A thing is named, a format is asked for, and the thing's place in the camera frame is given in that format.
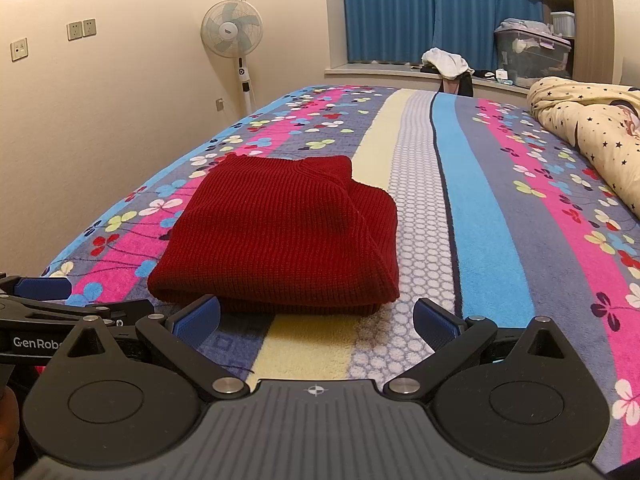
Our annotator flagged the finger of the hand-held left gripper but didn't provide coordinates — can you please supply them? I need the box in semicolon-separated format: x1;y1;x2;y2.
0;297;153;328
0;274;73;301

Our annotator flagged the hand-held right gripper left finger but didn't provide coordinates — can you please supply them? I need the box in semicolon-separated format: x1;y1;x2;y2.
65;295;251;401

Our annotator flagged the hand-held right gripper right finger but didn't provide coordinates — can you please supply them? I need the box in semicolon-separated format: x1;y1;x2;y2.
382;297;563;401

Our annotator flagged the red knit sweater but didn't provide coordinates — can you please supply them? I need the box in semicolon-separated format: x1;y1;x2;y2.
147;154;401;317

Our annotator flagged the white clothes pile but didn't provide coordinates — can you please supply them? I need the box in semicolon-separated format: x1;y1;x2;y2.
421;47;476;81

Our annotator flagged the person's left hand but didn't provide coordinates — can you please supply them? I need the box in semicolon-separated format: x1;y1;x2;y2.
0;387;21;466

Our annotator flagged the floral striped fleece blanket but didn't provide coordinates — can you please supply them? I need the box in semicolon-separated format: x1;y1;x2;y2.
42;85;640;471

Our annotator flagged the dark clothing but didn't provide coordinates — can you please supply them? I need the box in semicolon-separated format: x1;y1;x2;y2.
437;72;475;97

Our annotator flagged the cream star-print quilt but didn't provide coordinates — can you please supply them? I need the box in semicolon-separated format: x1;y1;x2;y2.
526;76;640;221

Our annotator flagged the white window sill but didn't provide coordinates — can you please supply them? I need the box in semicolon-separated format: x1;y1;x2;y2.
322;62;538;93

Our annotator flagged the clear plastic storage box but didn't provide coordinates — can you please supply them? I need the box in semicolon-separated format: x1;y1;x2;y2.
495;27;573;88

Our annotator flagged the white standing fan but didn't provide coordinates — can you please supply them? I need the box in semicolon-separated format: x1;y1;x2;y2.
201;0;264;116

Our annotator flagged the grey folded cloth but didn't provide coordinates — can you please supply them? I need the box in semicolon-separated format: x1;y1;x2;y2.
500;18;551;36

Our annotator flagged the blue curtain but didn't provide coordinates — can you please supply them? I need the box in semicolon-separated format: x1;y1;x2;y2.
341;0;543;66

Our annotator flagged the white plastic basket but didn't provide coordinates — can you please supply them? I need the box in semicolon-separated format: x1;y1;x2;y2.
549;11;576;38

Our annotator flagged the wooden shelf unit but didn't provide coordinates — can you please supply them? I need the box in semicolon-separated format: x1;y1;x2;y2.
540;0;616;83

